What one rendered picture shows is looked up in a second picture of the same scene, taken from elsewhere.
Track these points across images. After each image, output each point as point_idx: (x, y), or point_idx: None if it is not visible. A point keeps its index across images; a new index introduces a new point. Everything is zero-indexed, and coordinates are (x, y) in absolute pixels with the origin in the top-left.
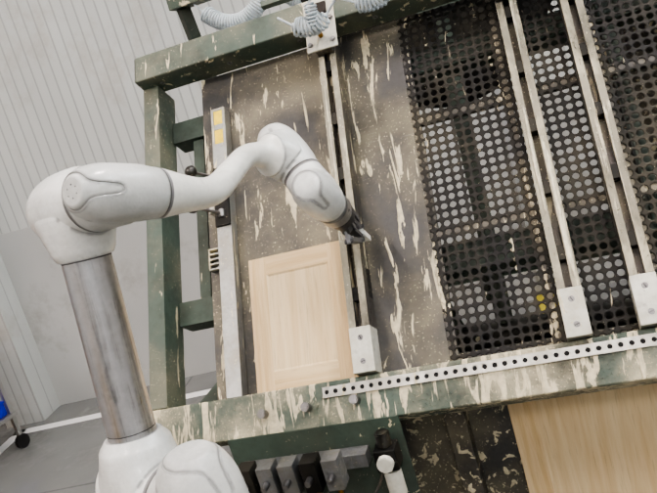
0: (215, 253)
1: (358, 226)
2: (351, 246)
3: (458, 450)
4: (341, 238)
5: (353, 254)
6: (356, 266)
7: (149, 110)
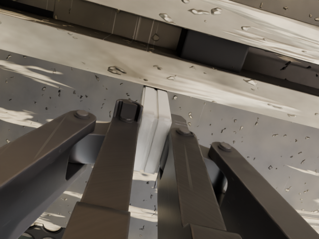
0: None
1: (158, 194)
2: (158, 24)
3: None
4: (199, 10)
5: (121, 19)
6: (23, 26)
7: None
